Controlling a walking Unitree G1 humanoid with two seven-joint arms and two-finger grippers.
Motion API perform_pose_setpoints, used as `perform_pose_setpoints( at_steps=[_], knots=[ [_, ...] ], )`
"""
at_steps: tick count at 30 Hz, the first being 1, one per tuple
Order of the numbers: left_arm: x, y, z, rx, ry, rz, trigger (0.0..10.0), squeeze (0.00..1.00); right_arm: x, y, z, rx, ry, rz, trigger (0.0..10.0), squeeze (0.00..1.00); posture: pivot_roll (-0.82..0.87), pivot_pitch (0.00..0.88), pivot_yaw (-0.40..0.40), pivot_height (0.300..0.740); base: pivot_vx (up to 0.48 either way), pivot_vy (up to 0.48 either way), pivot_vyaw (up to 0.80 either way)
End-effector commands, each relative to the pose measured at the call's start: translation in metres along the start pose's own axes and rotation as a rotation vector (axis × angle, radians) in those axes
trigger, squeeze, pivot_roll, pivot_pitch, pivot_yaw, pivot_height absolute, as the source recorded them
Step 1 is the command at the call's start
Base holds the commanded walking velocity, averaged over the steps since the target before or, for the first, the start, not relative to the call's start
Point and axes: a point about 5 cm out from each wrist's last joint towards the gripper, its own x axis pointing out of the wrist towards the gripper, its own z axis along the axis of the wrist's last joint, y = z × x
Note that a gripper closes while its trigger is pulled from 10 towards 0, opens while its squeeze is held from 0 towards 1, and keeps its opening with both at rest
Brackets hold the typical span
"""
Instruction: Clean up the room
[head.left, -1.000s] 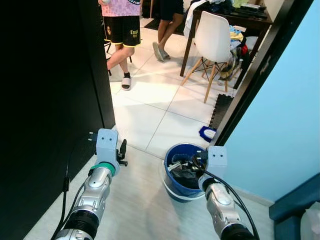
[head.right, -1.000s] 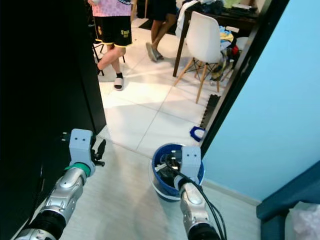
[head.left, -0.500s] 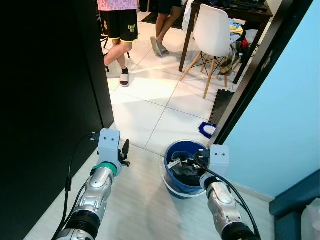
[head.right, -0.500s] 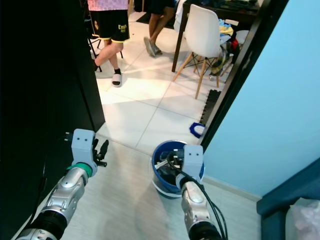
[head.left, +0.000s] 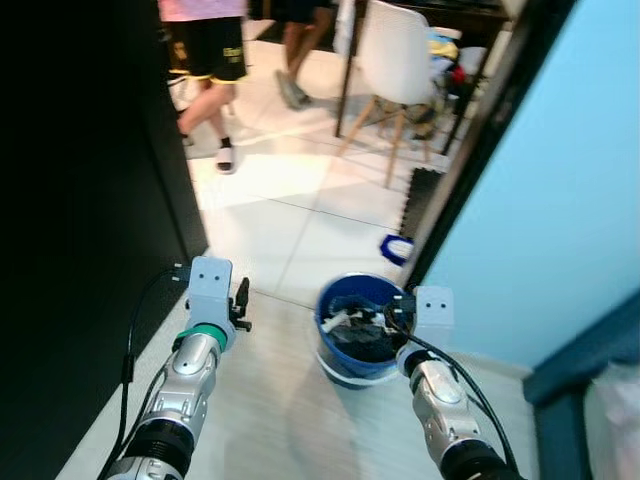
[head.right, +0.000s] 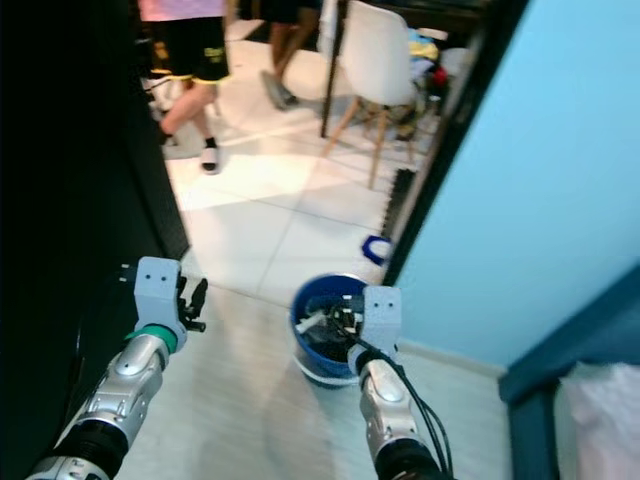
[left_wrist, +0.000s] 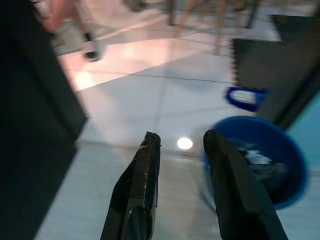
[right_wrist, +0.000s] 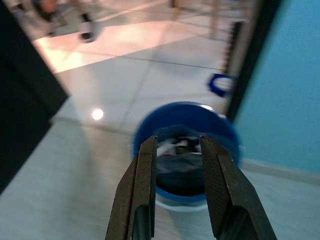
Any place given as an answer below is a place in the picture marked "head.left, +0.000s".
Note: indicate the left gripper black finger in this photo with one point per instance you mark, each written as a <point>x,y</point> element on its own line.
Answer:
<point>241,295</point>

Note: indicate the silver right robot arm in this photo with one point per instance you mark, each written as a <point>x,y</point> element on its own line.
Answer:
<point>440,400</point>

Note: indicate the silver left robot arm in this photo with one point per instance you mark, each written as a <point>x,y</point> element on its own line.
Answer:
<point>185,390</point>

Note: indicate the blue waste bin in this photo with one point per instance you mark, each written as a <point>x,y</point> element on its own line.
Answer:
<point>345,362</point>

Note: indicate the small blue white object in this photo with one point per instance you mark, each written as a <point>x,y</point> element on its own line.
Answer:
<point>392,250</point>

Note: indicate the black toothed mat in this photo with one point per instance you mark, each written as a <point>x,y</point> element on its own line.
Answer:
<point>422,200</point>

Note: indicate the black wardrobe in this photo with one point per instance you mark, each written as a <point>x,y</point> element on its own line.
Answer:
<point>80,200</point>

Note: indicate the person pink shirt black shorts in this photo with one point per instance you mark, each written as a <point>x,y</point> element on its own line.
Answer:
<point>205,50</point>

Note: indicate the person in dark shorts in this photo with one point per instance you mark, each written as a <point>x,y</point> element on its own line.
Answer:
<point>300,40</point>

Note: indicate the white chair with wooden legs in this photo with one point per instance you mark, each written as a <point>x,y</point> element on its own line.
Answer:
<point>395,55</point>

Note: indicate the pile of colourful items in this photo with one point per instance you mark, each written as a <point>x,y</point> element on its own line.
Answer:
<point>448,55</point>

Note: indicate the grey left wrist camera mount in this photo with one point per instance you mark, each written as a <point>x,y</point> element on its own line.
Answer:
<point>210,285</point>

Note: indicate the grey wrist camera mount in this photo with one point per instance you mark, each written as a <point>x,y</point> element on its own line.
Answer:
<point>210,285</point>
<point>433,310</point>

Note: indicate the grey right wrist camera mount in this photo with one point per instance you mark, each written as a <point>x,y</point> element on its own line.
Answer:
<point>433,310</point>

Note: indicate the black door frame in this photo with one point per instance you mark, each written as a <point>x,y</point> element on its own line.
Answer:
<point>500,110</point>

